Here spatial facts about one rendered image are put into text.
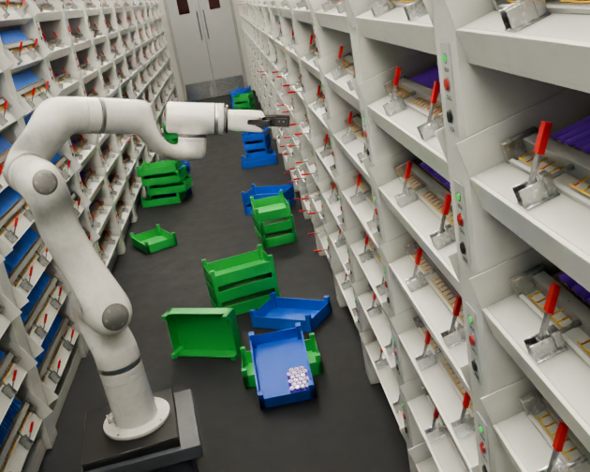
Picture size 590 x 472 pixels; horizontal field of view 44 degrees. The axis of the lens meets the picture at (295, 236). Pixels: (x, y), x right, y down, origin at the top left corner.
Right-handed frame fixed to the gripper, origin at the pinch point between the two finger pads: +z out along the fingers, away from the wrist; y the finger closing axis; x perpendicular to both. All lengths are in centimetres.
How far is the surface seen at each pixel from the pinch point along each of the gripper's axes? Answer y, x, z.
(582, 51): 143, 28, 12
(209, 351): -81, -110, -20
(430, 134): 85, 11, 17
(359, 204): -9.9, -26.1, 25.1
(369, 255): -12, -43, 30
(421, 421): 50, -64, 32
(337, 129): -30.1, -6.9, 20.4
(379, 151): 39.6, -0.2, 18.9
